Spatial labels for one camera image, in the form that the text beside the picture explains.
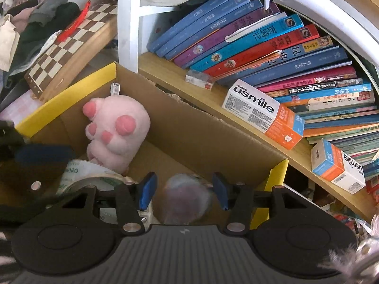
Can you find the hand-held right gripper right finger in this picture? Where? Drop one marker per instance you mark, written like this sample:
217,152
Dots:
220,190

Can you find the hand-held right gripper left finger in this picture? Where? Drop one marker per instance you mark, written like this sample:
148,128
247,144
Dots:
148,190

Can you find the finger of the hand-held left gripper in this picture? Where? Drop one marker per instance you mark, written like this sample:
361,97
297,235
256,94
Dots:
35,210
44,156

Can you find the grey purple smartwatch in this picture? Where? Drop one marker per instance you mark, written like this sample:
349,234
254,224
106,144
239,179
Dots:
186,198

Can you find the clear tape roll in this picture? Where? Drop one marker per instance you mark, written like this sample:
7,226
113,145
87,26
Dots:
86,171

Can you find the pink plush toy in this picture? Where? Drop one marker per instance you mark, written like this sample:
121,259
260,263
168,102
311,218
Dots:
118,136

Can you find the yellow cardboard box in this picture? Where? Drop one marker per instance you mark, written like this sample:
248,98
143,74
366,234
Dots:
192,130

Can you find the wooden shelf board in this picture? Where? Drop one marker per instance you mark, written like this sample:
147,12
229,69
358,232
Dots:
213,100

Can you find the wooden chessboard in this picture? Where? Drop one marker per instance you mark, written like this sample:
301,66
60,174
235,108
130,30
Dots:
68,50

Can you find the small white red box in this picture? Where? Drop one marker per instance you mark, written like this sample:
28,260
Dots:
199,80

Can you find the dark green garment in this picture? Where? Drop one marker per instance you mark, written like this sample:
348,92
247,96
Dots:
41,38

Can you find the white blue orange toothpaste box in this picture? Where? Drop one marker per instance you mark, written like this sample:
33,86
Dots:
337,165

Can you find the cream cloth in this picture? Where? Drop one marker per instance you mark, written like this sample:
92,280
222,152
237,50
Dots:
9,41

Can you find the row of colourful books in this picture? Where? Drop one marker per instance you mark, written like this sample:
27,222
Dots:
266,65

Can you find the red tassel charm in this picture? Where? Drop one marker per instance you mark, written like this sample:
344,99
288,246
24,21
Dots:
78,17

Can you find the fluffy purple charm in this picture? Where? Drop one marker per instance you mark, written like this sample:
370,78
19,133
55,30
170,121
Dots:
346,261

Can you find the grey garment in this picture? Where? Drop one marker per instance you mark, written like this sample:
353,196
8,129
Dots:
50,6

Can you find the white shelf frame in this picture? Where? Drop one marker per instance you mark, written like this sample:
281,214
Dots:
127,20

